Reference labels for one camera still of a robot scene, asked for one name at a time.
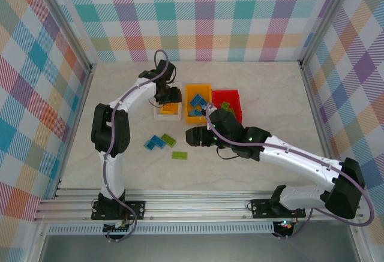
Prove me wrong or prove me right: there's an orange plastic bin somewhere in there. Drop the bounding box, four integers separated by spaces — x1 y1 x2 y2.
185 84 213 124

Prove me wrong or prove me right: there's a white plastic bin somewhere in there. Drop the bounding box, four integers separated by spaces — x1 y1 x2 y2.
153 81 183 122

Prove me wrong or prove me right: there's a red plastic bin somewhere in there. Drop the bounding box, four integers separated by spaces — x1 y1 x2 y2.
211 89 242 124

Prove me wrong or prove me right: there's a yellow lego window frame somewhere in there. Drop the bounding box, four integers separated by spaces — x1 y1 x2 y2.
161 103 180 115

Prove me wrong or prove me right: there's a black connector board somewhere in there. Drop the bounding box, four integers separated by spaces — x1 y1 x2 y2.
103 224 133 234

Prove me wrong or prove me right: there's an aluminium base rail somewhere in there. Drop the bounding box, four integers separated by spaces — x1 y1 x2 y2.
32 187 365 223

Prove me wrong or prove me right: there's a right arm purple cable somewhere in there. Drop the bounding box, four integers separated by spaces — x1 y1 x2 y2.
206 103 375 240

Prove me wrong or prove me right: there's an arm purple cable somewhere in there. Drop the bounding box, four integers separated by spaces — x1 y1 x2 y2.
101 49 177 243
206 103 375 240

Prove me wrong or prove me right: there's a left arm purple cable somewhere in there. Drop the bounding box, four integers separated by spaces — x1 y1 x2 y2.
101 49 177 243

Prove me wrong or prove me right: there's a white slotted cable duct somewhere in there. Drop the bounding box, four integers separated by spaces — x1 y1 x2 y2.
46 225 276 236

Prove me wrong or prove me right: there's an aluminium side rail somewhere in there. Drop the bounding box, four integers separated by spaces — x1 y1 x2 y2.
299 62 346 195
52 64 97 200

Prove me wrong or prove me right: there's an aluminium frame post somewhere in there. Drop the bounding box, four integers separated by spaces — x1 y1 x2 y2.
299 0 362 68
35 0 99 73

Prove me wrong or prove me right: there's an aluminium frame leg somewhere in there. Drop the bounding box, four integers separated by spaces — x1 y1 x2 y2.
25 221 50 262
349 219 373 262

